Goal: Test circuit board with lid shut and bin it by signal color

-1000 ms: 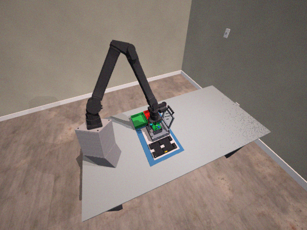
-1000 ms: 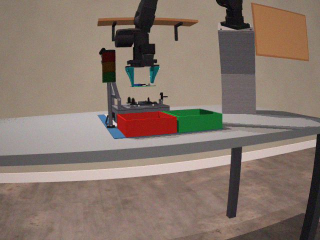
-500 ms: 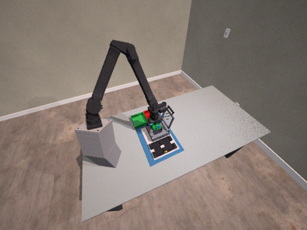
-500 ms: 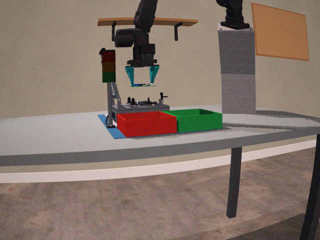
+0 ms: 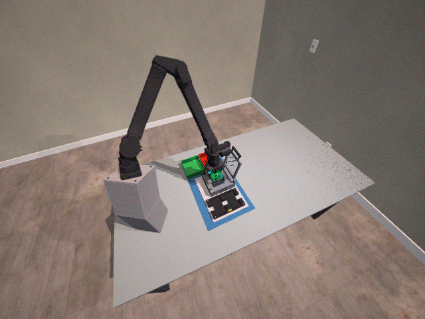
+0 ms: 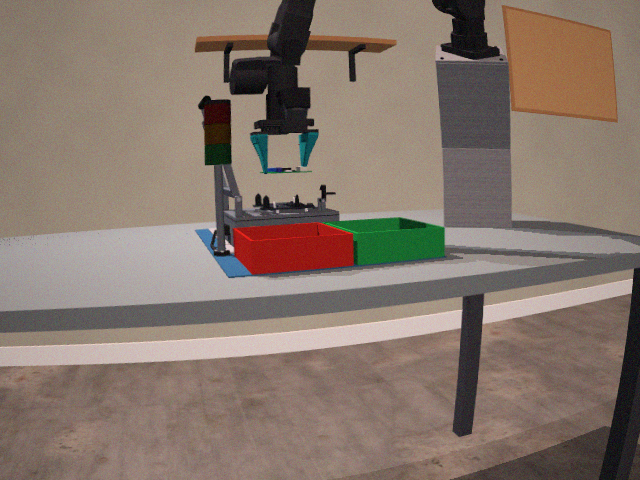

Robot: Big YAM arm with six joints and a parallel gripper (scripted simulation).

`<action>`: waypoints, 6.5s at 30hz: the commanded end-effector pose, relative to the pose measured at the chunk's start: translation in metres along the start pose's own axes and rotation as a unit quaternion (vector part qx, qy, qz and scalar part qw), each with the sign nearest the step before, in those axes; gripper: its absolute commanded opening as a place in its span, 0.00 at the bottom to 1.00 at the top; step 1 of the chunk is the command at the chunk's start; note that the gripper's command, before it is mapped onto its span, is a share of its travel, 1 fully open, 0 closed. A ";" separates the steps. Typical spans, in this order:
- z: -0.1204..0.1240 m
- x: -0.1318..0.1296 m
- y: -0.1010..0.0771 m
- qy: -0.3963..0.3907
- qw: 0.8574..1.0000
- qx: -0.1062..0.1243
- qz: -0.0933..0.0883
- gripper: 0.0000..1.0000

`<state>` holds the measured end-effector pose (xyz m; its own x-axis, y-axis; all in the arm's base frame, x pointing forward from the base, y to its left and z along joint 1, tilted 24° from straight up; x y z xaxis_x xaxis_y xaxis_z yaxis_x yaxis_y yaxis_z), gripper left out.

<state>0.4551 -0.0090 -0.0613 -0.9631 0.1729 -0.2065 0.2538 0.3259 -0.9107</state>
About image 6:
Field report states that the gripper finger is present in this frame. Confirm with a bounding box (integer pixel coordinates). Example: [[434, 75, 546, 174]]
[[250, 134, 268, 174], [299, 132, 319, 167]]

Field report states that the green circuit board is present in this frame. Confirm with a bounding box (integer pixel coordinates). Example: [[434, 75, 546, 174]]
[[267, 167, 312, 174]]

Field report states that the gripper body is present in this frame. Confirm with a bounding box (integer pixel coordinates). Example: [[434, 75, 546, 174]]
[[250, 119, 319, 136]]

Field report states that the green open-top bin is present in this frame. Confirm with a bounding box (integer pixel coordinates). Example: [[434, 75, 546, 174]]
[[322, 217, 445, 265]]

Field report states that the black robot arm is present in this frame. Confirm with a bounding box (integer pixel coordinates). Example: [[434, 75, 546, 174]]
[[229, 0, 500, 122]]

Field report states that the red bin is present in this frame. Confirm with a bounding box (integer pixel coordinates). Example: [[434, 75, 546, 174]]
[[233, 222, 354, 275]]

